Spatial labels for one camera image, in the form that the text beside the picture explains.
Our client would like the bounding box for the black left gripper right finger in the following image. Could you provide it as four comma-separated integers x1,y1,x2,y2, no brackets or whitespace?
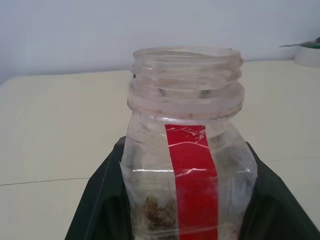
239,141,320,240

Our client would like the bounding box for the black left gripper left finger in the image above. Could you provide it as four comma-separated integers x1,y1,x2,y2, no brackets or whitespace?
64,136,134,240

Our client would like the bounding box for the clear bottle with red tape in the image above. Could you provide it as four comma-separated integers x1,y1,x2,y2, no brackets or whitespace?
119,45,259,240

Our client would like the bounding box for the white tape roll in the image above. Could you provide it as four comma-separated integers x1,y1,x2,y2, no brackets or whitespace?
293,45,320,68

